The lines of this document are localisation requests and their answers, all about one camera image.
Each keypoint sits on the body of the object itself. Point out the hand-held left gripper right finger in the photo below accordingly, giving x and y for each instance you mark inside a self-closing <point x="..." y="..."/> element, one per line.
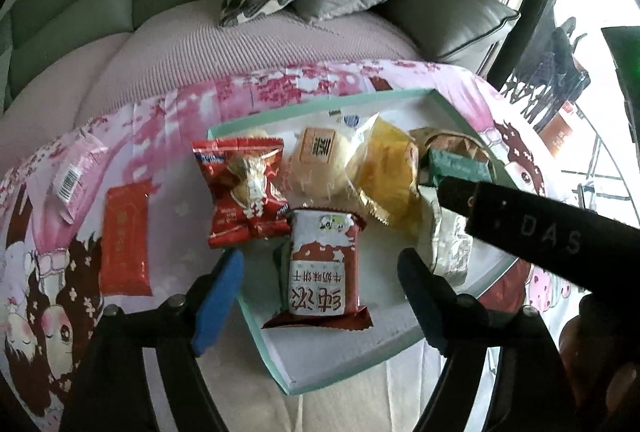
<point x="420" y="297"/>

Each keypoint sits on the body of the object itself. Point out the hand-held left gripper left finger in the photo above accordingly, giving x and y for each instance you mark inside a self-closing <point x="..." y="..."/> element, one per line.
<point x="220" y="297"/>

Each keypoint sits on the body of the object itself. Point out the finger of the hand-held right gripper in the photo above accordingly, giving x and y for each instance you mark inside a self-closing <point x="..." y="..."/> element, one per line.
<point x="457" y="199"/>

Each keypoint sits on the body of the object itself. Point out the dark green snack packet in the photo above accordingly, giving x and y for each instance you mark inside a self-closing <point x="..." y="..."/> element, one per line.
<point x="457" y="164"/>

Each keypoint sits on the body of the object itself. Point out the silver green snack packet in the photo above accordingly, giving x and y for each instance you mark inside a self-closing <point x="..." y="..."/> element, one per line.
<point x="445" y="247"/>

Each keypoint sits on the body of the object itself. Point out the yellow cake packet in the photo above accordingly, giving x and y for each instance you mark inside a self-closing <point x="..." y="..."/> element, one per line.
<point x="385" y="172"/>

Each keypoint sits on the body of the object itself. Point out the red candy packet clear window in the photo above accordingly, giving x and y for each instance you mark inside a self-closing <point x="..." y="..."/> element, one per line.
<point x="230" y="217"/>

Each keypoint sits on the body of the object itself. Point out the brown red biscuit packet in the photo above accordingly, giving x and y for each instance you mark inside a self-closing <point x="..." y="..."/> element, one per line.
<point x="320" y="272"/>

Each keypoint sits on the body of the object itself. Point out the white box with teal edge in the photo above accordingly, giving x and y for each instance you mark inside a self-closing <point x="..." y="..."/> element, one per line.
<point x="325" y="352"/>

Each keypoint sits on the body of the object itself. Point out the round steamed cake clear packet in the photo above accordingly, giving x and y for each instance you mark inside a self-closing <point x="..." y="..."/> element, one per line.
<point x="315" y="162"/>

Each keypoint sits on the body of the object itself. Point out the person's right hand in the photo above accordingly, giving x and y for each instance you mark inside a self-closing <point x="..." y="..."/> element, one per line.
<point x="620" y="392"/>

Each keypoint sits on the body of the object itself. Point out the pink cartoon printed blanket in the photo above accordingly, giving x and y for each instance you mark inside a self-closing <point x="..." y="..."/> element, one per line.
<point x="165" y="222"/>

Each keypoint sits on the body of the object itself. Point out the flat red snack packet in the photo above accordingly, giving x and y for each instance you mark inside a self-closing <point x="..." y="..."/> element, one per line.
<point x="125" y="237"/>

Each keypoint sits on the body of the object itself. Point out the grey leather cushion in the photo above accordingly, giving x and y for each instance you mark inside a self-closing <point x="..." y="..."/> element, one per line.
<point x="450" y="22"/>

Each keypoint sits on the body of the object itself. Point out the black chair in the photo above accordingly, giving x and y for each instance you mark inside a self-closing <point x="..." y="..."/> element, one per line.
<point x="565" y="47"/>

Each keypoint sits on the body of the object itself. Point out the green board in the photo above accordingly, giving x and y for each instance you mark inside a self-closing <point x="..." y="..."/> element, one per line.
<point x="627" y="62"/>

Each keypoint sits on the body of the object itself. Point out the pink snack packet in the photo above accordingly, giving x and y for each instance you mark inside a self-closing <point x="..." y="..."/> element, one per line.
<point x="70" y="177"/>

